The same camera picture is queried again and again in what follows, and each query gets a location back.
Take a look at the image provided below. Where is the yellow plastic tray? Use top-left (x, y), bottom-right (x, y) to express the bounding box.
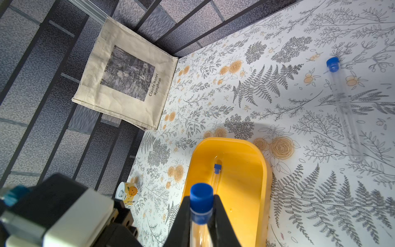
top-left (183, 137), bottom-right (273, 247)

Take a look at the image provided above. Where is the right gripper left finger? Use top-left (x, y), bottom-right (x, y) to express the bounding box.
top-left (164, 196), bottom-right (191, 247)

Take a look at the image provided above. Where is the clear test tube blue cap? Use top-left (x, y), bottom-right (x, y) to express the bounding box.
top-left (211, 164), bottom-right (222, 195)

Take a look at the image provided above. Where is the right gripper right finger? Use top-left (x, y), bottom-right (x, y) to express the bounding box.
top-left (208, 195), bottom-right (241, 247)

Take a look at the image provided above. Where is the beige canvas tote bag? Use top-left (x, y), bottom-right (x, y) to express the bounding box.
top-left (72, 17), bottom-right (179, 130)

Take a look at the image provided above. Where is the small orange print can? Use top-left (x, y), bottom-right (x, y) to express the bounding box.
top-left (115, 182), bottom-right (139, 205)

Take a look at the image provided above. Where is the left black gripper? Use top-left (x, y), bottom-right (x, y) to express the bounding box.
top-left (92, 200), bottom-right (142, 247)

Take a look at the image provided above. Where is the left aluminium frame post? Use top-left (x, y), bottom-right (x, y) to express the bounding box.
top-left (69, 0), bottom-right (108, 25)

